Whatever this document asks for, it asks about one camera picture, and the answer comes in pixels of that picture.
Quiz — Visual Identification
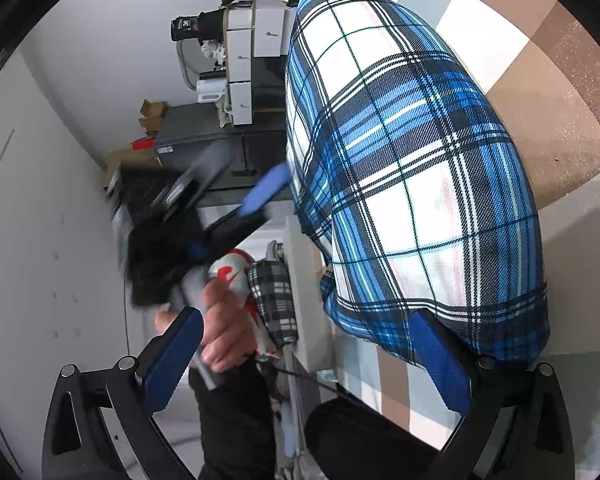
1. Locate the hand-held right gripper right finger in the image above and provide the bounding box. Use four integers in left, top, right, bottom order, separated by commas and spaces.
410, 310, 576, 480

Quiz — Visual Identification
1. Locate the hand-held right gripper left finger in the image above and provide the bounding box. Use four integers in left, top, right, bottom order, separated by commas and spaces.
42, 307, 206, 480

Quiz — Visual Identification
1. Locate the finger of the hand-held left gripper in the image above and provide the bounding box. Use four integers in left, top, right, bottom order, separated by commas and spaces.
175, 145, 232, 202
200, 162, 294, 262

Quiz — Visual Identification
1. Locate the blue white plaid shirt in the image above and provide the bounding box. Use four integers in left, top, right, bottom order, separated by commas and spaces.
284, 0, 551, 371

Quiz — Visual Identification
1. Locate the person's left forearm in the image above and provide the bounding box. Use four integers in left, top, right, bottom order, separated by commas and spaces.
187, 355, 277, 480

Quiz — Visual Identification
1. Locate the person's left hand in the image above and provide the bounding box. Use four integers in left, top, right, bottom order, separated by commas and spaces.
155, 280, 260, 374

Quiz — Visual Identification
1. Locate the dark grey fridge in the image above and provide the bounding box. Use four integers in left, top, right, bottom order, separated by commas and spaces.
152, 104, 288, 193

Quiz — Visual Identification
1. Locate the open cardboard box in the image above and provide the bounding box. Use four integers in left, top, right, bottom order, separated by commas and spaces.
139, 100, 168, 136

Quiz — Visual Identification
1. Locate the white electric kettle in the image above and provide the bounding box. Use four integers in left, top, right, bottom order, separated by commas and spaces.
196, 79, 227, 103

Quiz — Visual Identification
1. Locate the tall brown cardboard box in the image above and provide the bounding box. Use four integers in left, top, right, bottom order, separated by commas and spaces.
102, 150, 161, 192

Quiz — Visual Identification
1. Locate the person's leg in black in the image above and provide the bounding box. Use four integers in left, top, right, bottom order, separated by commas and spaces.
305, 397, 443, 480

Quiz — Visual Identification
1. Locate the black white plaid pillow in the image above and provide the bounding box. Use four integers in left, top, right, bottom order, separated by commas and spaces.
247, 260, 301, 351

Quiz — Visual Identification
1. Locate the white desk with drawers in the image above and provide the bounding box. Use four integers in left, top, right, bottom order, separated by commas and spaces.
222, 0, 326, 128

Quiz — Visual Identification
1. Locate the white crumpled bag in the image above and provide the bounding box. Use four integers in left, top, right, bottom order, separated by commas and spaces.
201, 40, 226, 68

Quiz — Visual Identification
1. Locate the black labelled cylinder box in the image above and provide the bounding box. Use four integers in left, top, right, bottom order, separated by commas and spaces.
170, 15, 201, 43

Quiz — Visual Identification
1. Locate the brown blue checked blanket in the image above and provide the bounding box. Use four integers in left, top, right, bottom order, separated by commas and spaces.
325, 0, 600, 451

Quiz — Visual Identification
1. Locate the grey arched frame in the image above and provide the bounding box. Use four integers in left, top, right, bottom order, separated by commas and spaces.
176, 40, 203, 92

